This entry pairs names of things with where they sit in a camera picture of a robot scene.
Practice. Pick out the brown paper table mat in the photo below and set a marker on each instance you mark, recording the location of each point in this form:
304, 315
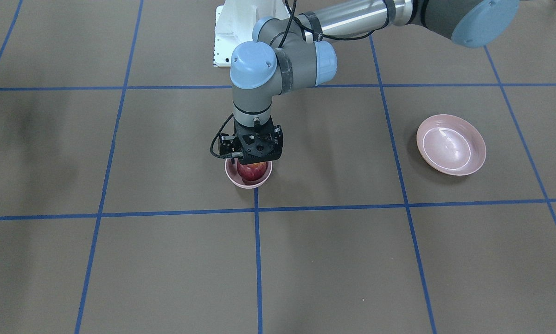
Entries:
115, 219

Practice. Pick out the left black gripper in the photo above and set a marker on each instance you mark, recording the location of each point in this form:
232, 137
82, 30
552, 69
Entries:
225, 143

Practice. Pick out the pink plate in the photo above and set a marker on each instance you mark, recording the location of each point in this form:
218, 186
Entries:
451, 145

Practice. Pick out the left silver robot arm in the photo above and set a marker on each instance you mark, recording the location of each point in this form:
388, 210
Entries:
295, 53

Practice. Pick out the red apple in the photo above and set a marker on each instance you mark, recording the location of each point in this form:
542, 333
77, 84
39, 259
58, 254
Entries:
252, 172

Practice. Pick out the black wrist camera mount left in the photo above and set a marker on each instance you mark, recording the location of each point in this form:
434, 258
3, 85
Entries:
229, 146

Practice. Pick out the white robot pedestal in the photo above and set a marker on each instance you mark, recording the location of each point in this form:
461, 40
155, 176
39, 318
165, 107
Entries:
235, 21

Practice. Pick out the pink bowl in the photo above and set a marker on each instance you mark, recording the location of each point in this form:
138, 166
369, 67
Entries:
230, 166

